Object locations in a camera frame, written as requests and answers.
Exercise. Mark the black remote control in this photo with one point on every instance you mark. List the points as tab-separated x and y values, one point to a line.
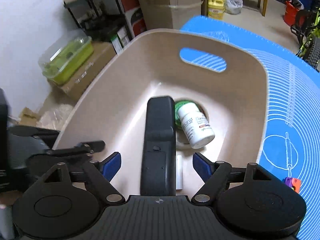
158	172

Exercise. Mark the blue silicone baking mat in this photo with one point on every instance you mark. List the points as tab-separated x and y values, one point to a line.
291	141

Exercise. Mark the black metal shelf rack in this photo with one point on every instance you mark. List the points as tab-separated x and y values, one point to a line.
100	25

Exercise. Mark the green round tin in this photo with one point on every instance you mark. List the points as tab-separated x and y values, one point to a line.
178	105

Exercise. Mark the bicycle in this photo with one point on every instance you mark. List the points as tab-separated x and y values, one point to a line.
306	29

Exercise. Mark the yellow oil jug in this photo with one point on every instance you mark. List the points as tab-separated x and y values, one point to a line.
216	9

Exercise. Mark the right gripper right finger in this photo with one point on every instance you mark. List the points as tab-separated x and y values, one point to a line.
214	175

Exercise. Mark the plastic bag of grain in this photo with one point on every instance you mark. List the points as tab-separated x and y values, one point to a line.
55	118

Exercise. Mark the white medicine bottle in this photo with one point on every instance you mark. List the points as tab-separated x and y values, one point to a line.
195	126

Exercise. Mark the green plastic container with lid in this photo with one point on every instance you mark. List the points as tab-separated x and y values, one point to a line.
64	57

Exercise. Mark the brown paper bag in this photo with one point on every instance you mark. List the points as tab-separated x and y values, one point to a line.
28	118

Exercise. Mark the purple orange folding toy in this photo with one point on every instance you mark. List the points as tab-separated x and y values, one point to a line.
293	183

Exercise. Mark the beige plastic storage bin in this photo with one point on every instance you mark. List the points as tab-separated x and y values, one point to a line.
227	82

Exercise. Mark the white plastic bag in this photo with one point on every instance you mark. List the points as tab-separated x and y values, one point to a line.
233	7

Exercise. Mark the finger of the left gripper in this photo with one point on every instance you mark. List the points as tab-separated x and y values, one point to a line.
91	146

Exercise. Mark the stacked large cardboard boxes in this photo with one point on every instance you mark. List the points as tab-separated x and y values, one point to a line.
172	14

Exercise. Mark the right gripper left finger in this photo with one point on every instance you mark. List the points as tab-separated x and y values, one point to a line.
98	176

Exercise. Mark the clear tape roll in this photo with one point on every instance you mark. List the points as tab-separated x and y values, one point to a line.
182	142

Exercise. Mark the red bucket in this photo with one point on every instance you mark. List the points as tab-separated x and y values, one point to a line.
291	9

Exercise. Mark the large white charger block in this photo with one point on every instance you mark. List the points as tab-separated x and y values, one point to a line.
179	172

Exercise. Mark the cardboard box on floor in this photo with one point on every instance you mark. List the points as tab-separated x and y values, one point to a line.
74	88

